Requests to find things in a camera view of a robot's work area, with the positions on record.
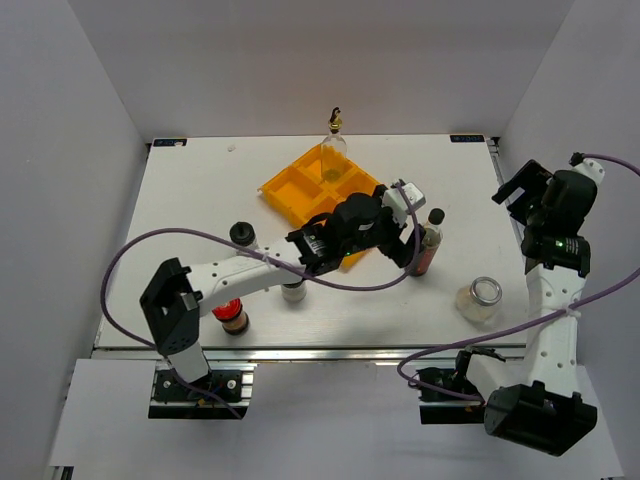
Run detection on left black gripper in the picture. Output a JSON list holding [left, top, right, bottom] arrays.
[[341, 185, 424, 267]]

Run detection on dark sauce bottle black cap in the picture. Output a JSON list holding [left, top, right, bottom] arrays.
[[409, 207, 446, 278]]

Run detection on clear oil bottle gold spout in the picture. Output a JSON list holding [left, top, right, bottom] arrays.
[[319, 106, 349, 184]]

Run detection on black-cap white spice jar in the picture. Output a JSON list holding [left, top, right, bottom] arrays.
[[281, 280, 307, 303]]

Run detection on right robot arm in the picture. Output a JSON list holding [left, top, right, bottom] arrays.
[[451, 158, 604, 457]]

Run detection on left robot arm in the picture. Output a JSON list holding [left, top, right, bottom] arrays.
[[139, 182, 426, 399]]

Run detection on right xdof label sticker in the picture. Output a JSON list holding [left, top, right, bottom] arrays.
[[449, 134, 485, 143]]

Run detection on xdof label sticker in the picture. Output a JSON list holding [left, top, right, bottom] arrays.
[[151, 138, 187, 148], [449, 134, 485, 143]]

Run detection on yellow four-compartment bin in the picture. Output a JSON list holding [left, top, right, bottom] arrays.
[[257, 142, 389, 272]]

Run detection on open clear glass jar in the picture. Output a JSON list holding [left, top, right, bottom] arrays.
[[455, 276, 503, 325]]

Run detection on black-cap spice jar left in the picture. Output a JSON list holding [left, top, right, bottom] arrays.
[[229, 221, 259, 250]]

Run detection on red-lid spice jar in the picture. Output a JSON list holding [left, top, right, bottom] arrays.
[[212, 298, 250, 336]]

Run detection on left xdof label sticker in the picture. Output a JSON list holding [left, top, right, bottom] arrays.
[[151, 138, 187, 148]]

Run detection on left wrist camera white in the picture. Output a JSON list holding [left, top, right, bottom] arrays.
[[381, 179, 427, 227]]

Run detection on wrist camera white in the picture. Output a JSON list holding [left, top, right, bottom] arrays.
[[381, 179, 427, 227], [569, 152, 605, 190]]

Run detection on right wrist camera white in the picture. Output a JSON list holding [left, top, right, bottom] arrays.
[[569, 152, 605, 190]]

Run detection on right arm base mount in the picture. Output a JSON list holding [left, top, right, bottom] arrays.
[[408, 367, 484, 425]]

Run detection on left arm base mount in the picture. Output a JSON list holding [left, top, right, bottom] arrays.
[[147, 366, 253, 420]]

